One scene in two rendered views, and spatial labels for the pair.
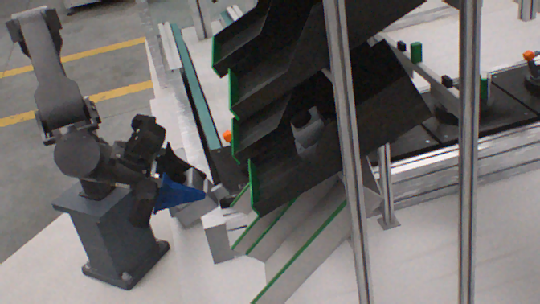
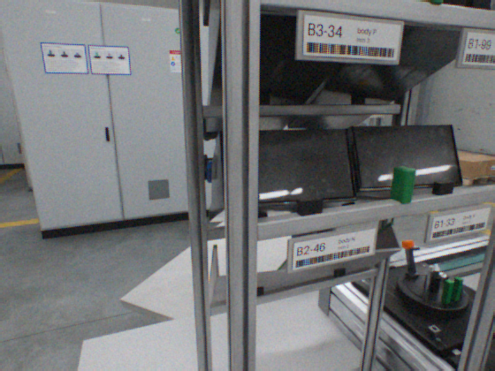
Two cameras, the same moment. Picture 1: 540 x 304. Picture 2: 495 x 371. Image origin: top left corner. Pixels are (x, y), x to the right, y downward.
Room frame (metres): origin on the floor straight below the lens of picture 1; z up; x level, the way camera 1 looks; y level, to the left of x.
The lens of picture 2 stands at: (0.63, -0.48, 1.40)
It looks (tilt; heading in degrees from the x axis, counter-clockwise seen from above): 16 degrees down; 78
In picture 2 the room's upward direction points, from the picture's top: straight up
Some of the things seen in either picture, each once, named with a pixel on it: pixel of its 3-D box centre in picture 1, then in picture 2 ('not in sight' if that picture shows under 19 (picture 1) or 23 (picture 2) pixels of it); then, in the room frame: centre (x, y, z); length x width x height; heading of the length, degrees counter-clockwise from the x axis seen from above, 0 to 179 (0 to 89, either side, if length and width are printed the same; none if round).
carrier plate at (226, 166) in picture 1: (267, 164); (429, 299); (1.17, 0.01, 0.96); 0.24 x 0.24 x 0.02; 8
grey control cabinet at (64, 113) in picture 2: not in sight; (72, 125); (-0.45, 3.01, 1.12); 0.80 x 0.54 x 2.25; 9
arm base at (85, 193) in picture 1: (96, 178); not in sight; (1.04, 0.36, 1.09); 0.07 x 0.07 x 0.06; 54
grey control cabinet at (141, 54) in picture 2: not in sight; (145, 123); (0.28, 3.12, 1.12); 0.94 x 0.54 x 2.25; 9
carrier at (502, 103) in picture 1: (464, 91); not in sight; (1.24, -0.49, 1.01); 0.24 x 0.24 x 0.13; 8
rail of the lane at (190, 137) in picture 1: (194, 142); (448, 262); (1.42, 0.20, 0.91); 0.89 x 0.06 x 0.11; 8
